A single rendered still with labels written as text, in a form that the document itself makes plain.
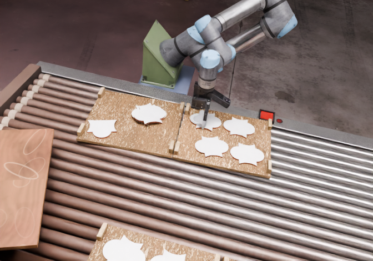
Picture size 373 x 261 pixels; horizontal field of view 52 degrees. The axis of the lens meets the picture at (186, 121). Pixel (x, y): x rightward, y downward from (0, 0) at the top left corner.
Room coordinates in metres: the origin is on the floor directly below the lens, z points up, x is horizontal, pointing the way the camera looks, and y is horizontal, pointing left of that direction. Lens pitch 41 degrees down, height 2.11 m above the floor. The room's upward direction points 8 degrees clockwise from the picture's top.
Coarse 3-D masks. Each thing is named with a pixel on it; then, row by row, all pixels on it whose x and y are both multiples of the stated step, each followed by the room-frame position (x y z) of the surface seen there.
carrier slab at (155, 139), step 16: (112, 96) 1.43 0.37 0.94; (128, 96) 1.45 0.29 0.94; (96, 112) 1.30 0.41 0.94; (112, 112) 1.32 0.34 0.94; (128, 112) 1.33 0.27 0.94; (176, 112) 1.38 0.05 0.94; (128, 128) 1.23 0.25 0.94; (144, 128) 1.24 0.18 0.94; (160, 128) 1.26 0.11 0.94; (176, 128) 1.27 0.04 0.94; (112, 144) 1.12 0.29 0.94; (128, 144) 1.13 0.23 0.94; (144, 144) 1.14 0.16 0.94; (160, 144) 1.16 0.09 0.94
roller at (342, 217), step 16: (0, 128) 1.13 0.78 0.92; (64, 144) 1.10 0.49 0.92; (112, 160) 1.05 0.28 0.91; (128, 160) 1.06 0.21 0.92; (176, 176) 1.02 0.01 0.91; (192, 176) 1.02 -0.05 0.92; (240, 192) 0.98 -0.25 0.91; (256, 192) 0.99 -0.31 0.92; (304, 208) 0.95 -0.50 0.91; (320, 208) 0.95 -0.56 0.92; (352, 224) 0.91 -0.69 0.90; (368, 224) 0.91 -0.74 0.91
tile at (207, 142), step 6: (204, 138) 1.23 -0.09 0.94; (210, 138) 1.23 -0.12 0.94; (216, 138) 1.24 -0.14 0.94; (198, 144) 1.18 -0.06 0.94; (204, 144) 1.19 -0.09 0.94; (210, 144) 1.19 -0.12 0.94; (216, 144) 1.20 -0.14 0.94; (222, 144) 1.20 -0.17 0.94; (198, 150) 1.15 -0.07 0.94; (204, 150) 1.15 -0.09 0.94; (210, 150) 1.16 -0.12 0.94; (216, 150) 1.16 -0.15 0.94; (222, 150) 1.17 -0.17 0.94; (210, 156) 1.13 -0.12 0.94; (216, 156) 1.14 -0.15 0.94; (222, 156) 1.13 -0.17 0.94
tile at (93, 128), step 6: (90, 120) 1.24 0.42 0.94; (114, 120) 1.26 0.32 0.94; (90, 126) 1.20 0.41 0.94; (96, 126) 1.20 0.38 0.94; (102, 126) 1.21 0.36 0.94; (108, 126) 1.22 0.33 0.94; (90, 132) 1.17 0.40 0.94; (96, 132) 1.17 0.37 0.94; (102, 132) 1.17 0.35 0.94; (108, 132) 1.18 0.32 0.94; (114, 132) 1.19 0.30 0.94; (102, 138) 1.14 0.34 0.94
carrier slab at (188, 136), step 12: (192, 108) 1.43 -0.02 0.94; (252, 120) 1.41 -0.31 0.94; (180, 132) 1.25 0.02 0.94; (192, 132) 1.26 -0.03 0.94; (204, 132) 1.27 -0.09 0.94; (216, 132) 1.28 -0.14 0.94; (228, 132) 1.30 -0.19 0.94; (264, 132) 1.33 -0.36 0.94; (180, 144) 1.18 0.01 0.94; (192, 144) 1.19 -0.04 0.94; (228, 144) 1.22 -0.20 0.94; (252, 144) 1.24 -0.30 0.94; (264, 144) 1.25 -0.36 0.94; (180, 156) 1.11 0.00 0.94; (192, 156) 1.12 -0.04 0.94; (204, 156) 1.13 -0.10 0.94; (228, 156) 1.15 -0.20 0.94; (264, 156) 1.18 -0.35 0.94; (228, 168) 1.08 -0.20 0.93; (240, 168) 1.09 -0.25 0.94; (252, 168) 1.10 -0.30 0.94; (264, 168) 1.11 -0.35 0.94
